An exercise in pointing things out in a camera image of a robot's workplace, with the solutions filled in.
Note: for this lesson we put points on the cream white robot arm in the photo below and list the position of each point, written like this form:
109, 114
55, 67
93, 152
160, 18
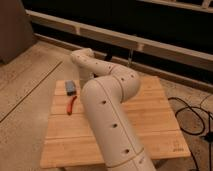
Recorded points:
102, 99

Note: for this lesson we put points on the grey blue sponge block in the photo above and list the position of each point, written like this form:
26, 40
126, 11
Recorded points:
70, 87

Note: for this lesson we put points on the grey cabinet at left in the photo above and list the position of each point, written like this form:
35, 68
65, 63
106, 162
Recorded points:
16, 33

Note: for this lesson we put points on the white wooden rail frame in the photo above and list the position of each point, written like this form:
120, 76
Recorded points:
173, 43

